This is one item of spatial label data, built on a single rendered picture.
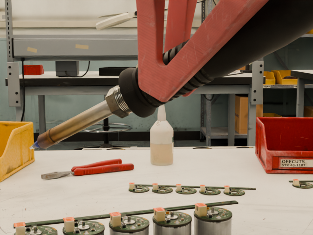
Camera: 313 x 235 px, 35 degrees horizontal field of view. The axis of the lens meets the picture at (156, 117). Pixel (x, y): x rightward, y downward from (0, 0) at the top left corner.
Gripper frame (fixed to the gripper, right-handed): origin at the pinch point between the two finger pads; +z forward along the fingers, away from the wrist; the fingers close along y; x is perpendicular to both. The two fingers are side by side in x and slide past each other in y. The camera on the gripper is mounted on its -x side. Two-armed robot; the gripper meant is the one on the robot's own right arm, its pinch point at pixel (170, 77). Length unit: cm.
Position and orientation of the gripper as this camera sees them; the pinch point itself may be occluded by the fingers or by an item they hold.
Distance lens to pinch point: 22.5
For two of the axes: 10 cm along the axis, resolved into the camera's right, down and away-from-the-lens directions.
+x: 8.0, 4.9, -3.5
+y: -4.6, 1.3, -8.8
